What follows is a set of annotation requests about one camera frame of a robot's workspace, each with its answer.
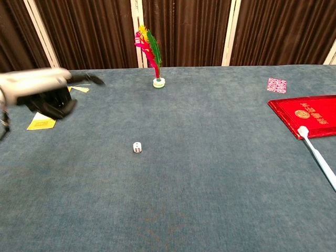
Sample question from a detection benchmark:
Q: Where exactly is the pink patterned card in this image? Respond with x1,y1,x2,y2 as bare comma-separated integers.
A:
266,77,288,95

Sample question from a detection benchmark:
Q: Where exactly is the red certificate booklet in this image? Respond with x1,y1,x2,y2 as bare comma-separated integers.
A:
267,94,336,140

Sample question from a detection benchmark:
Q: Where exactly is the yellow white bookmark with tassel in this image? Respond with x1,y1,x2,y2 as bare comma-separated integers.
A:
26,83,91,131

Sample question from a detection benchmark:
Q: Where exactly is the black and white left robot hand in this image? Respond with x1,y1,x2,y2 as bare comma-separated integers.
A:
0,67,106,120

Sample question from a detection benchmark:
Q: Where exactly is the colourful feather shuttlecock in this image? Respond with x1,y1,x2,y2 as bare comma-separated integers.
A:
134,25,166,89

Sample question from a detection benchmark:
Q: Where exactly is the white toothbrush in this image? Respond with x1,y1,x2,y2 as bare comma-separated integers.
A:
297,125,336,193

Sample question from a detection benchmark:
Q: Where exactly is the blue velvet tablecloth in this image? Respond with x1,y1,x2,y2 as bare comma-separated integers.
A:
0,64,336,252

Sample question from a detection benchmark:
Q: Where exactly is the brown curtain screen panel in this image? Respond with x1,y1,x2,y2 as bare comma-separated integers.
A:
0,0,61,73
229,0,336,66
34,0,141,70
140,0,234,68

